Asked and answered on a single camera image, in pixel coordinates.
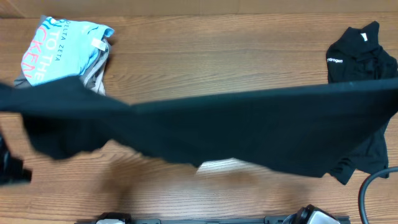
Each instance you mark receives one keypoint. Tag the plain black t-shirt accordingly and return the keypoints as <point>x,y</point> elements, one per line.
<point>302,130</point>

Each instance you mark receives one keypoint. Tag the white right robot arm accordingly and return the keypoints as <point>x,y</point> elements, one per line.
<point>310,215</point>

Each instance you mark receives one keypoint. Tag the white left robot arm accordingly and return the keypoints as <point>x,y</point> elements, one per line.
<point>12,168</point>

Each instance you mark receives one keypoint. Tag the white folded garment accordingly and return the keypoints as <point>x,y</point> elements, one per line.
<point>99,75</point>

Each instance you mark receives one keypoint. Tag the grey folded garment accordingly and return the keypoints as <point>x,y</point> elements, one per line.
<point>93,71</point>

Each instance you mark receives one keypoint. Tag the black hydrogen logo shirt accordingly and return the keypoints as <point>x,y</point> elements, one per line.
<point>357,56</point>

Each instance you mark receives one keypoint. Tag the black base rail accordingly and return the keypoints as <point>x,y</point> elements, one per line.
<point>128,219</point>

